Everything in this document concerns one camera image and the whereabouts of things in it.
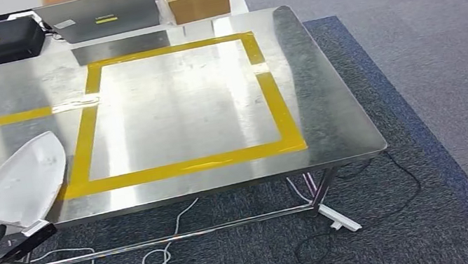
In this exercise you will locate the white power strip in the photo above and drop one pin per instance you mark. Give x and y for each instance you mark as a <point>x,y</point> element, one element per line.
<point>342,222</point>

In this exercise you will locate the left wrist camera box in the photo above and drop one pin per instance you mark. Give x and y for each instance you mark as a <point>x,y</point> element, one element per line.
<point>35,226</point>

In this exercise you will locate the grey laptop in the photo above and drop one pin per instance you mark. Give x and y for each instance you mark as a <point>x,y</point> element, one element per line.
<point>125,7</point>

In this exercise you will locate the yellow tape square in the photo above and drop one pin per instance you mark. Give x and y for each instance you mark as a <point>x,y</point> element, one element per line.
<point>82,150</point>

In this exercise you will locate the steel workbench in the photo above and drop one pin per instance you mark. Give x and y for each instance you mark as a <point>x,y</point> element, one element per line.
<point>188,110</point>

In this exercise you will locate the white curved plastic part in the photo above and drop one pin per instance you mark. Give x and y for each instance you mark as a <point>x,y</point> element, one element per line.
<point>29,177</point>

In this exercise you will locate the cardboard box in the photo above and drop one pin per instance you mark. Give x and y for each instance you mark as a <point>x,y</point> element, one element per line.
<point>200,5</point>

